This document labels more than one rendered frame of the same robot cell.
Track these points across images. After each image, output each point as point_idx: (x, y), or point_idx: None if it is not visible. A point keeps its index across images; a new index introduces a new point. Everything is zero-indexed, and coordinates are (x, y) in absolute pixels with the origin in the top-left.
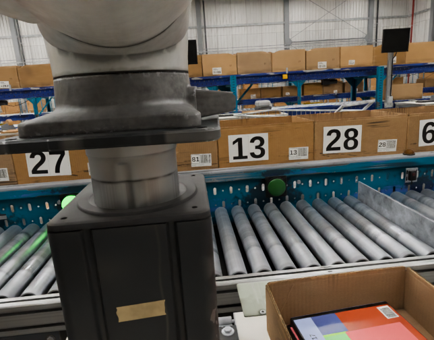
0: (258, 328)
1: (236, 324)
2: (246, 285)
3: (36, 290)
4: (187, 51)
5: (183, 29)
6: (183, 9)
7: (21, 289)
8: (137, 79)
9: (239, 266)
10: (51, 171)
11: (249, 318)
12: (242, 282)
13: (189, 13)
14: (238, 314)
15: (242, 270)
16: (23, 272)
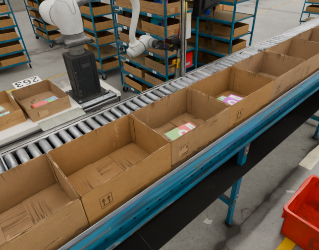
0: (74, 106)
1: (79, 105)
2: (82, 114)
3: (147, 93)
4: (60, 30)
5: (57, 26)
6: (51, 24)
7: (156, 94)
8: None
9: (89, 119)
10: None
11: (77, 107)
12: (85, 116)
13: (55, 24)
14: (80, 107)
15: (87, 119)
16: (162, 94)
